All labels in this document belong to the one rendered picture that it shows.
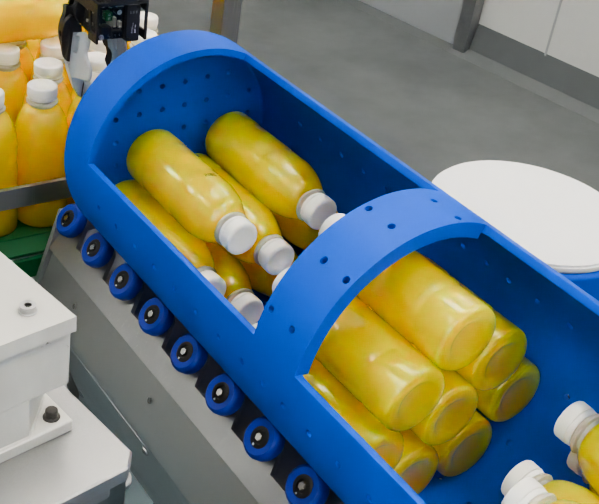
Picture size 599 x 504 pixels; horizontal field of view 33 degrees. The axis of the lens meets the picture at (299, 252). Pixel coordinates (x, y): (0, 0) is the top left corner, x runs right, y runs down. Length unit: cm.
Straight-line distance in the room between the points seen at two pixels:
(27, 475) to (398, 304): 36
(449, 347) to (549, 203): 57
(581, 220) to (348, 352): 58
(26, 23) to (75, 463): 86
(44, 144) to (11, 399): 71
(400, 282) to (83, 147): 43
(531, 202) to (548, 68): 332
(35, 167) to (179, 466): 47
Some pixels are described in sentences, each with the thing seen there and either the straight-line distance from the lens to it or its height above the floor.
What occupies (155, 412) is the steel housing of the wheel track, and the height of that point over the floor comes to 87.
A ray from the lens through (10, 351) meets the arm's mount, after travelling 69.
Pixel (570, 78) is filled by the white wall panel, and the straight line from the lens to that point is 468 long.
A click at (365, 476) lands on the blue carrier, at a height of 109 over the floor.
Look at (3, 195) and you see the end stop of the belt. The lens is 138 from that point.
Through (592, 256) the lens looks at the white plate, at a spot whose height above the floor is 104.
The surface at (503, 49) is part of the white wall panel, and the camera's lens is 485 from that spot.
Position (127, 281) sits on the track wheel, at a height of 97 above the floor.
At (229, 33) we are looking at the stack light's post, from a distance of 182.
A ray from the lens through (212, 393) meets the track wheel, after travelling 109.
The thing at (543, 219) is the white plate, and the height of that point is 104.
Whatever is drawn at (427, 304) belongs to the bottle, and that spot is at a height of 118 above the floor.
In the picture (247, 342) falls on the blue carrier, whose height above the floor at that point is 110.
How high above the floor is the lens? 168
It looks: 32 degrees down
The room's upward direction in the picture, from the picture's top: 10 degrees clockwise
